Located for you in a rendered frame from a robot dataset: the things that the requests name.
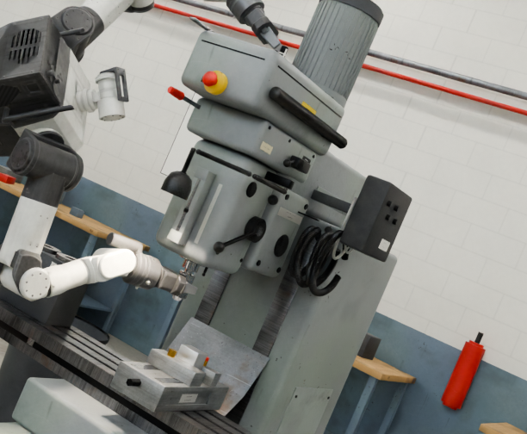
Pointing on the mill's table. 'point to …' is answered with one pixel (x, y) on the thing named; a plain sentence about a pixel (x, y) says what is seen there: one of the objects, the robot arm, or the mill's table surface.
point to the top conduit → (306, 117)
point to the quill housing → (220, 209)
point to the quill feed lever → (253, 231)
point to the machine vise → (169, 388)
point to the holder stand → (64, 315)
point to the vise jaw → (176, 368)
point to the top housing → (261, 85)
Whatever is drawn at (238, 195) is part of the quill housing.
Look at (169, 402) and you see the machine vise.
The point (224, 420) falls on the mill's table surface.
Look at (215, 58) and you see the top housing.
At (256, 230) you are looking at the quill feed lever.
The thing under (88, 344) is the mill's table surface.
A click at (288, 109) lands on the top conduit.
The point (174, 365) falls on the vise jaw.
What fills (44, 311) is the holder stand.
